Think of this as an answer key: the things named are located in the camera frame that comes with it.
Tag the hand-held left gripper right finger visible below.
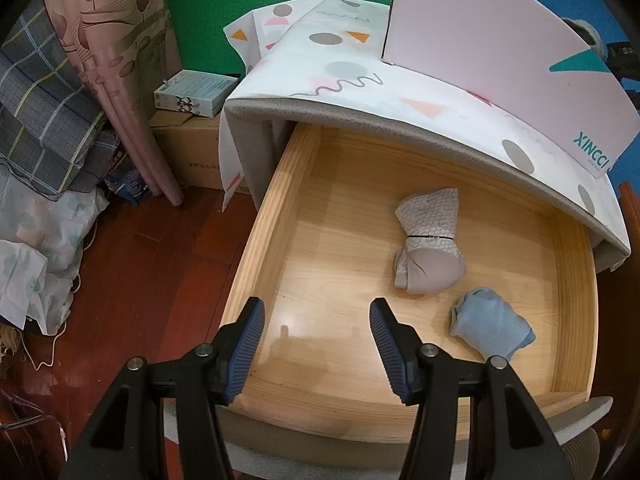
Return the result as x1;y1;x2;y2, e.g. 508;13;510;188
369;297;578;480

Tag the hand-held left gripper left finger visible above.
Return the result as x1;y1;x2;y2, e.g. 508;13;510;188
65;296;266;480

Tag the grey honeycomb-print underwear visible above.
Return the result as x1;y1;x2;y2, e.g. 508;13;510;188
393;187;467;296

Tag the light blue underwear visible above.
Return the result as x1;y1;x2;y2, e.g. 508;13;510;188
449;287;536;361

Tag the wooden drawer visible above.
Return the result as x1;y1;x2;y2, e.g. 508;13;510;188
165;122;615;461

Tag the brown cardboard box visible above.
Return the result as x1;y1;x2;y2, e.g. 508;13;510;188
150;110;251;195

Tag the blue packet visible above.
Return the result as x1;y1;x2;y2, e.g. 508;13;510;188
104;162;151;206

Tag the white shape-print cabinet cover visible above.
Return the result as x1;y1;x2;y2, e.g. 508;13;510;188
218;0;632;256

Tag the small white teal box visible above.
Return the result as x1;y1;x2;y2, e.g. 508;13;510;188
152;71;241;117

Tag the orange wooden furniture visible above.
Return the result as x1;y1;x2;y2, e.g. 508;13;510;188
617;182;640;251

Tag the grey plaid bedding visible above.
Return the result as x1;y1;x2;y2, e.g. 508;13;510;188
0;0;121;196

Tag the pink leaf-print curtain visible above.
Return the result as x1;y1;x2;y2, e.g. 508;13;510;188
40;0;185;207

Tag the pink cardboard box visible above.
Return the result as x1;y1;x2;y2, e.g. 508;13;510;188
381;0;640;178

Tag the black stand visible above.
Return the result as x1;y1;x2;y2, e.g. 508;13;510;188
605;42;640;83

